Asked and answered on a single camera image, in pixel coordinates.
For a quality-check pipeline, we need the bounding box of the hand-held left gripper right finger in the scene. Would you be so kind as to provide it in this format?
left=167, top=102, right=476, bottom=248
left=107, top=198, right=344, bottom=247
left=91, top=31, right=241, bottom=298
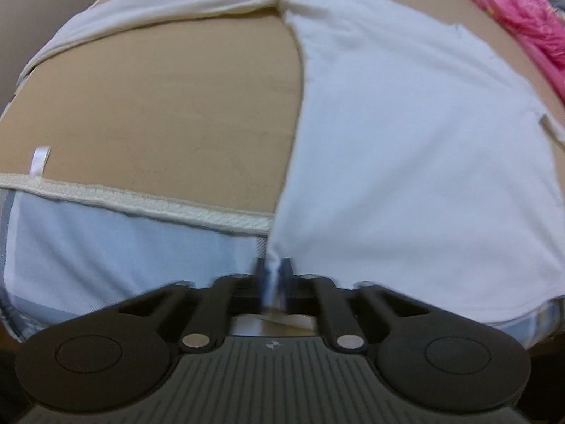
left=274, top=258, right=427, bottom=354

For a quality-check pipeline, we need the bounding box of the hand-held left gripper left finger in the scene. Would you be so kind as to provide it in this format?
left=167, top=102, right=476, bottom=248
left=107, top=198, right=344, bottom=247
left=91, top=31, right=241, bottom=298
left=115, top=258, right=271, bottom=354

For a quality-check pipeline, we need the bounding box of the white long-sleeve shirt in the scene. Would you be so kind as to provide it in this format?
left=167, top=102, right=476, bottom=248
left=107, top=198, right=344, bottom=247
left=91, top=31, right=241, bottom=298
left=18, top=0, right=565, bottom=332

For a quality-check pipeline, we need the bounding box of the pink patterned cloth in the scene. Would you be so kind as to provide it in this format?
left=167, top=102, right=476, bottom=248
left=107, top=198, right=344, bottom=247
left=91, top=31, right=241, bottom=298
left=435, top=0, right=565, bottom=107

